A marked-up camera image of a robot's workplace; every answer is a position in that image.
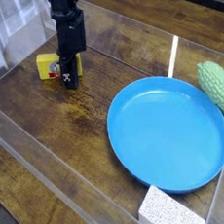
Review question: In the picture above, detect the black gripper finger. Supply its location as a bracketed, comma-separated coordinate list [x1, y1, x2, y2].
[59, 55, 79, 89]

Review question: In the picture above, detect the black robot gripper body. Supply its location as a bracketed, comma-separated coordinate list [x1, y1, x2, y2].
[49, 0, 87, 58]

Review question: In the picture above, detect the white speckled foam block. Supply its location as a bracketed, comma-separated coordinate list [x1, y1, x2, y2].
[138, 186, 205, 224]

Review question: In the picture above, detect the clear acrylic enclosure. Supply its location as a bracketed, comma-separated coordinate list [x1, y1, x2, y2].
[0, 0, 224, 224]

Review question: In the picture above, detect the yellow butter block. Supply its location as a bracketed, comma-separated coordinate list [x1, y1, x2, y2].
[34, 49, 85, 83]

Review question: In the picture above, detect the blue round tray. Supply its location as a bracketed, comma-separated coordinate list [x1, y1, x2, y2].
[107, 76, 224, 194]

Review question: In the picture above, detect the green bitter gourd toy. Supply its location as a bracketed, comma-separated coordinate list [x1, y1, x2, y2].
[197, 61, 224, 111]

